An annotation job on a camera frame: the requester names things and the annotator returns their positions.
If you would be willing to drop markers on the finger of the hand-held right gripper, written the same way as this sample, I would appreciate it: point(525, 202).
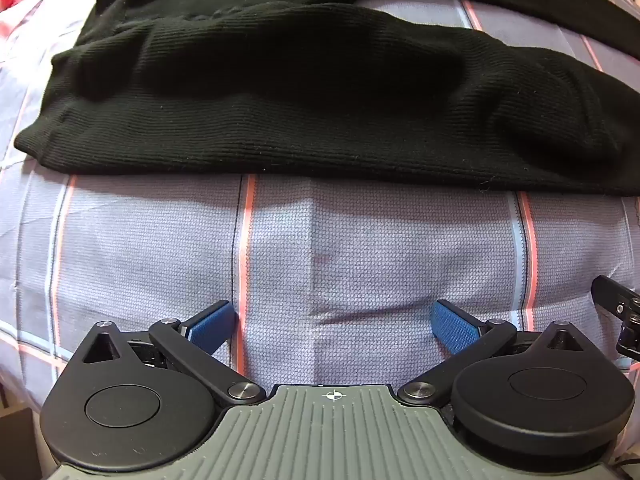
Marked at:
point(612, 296)

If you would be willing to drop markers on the black pants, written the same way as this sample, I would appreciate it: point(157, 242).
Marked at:
point(300, 95)

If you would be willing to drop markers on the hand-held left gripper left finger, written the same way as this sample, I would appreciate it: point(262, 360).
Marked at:
point(214, 329)

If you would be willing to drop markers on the plaid bed sheet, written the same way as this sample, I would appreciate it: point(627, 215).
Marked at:
point(375, 240)

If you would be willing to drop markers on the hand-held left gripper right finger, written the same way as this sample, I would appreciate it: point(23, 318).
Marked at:
point(452, 329)

